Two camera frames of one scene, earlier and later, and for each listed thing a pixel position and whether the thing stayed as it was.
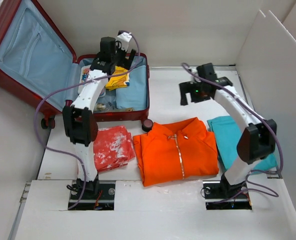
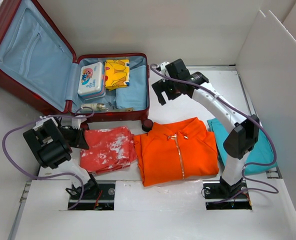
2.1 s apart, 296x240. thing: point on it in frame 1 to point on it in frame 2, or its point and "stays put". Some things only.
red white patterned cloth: (113, 147) stays put
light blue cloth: (134, 96) stays put
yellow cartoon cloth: (118, 81) stays put
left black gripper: (123, 62) to (80, 141)
